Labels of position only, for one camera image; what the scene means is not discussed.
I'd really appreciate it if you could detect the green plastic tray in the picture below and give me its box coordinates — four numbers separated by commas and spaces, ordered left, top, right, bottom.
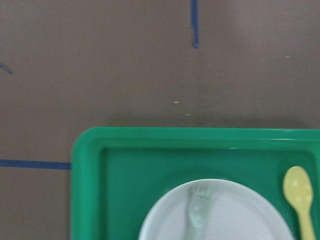
70, 127, 320, 240

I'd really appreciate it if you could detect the pale green plastic fork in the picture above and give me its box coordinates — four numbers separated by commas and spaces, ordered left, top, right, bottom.
186, 182, 211, 240

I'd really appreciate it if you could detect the brown paper table cover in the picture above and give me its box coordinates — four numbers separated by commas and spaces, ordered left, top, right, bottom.
0, 0, 320, 240

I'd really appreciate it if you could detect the white round plate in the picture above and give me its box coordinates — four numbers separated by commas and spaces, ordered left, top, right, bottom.
138, 179, 294, 240

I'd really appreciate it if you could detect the yellow plastic spoon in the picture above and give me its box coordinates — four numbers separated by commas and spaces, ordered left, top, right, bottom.
282, 166, 316, 240

